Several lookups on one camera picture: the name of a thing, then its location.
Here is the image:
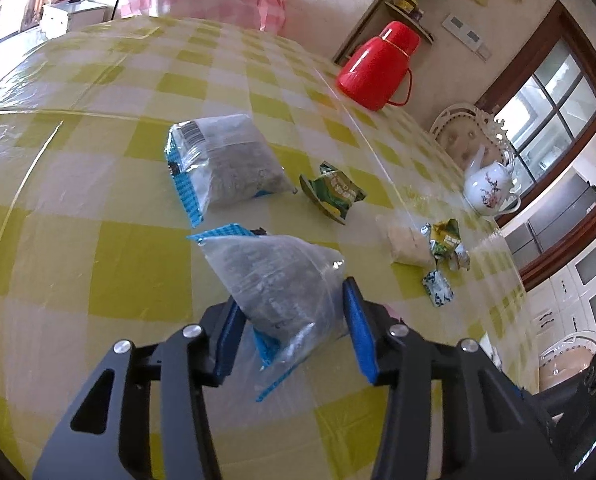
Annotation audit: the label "wooden corner shelf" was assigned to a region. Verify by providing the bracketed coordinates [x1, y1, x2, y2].
[384, 0, 435, 46]

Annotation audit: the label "red thermos jug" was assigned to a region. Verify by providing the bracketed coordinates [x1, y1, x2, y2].
[336, 21, 423, 112]

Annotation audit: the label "clear blue-edged packet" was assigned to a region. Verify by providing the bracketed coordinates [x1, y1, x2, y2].
[187, 223, 351, 404]
[166, 114, 297, 227]

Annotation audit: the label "white floral teapot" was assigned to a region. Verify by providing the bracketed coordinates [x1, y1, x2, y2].
[462, 146, 522, 217]

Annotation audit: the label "green gold snack packet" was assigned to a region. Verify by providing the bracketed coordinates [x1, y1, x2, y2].
[299, 161, 367, 225]

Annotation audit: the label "wooden framed glass door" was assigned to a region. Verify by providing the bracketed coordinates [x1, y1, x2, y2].
[478, 0, 596, 241]

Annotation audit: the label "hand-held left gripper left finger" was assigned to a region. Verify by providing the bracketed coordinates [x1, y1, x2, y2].
[32, 296, 249, 480]

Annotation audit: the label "white television cabinet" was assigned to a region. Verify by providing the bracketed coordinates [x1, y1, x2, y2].
[41, 1, 110, 39]

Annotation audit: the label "small white blue packet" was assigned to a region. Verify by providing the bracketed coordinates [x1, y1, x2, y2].
[422, 269, 454, 307]

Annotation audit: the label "green white snack packet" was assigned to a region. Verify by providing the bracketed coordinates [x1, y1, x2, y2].
[429, 219, 462, 261]

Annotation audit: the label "clear beige cookie packet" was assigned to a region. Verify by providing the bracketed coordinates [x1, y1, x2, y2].
[387, 220, 437, 267]

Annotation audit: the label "white ornate chair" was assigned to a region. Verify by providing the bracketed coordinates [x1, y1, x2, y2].
[538, 330, 596, 397]
[430, 102, 516, 181]

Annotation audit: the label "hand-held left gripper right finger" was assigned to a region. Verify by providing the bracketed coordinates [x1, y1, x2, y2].
[341, 276, 573, 480]

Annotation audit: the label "crumpled pale snack packet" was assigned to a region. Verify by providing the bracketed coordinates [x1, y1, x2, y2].
[450, 242, 471, 271]

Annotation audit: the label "white kitchen cabinet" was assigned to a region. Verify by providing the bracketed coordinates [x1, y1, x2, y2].
[502, 210, 596, 353]

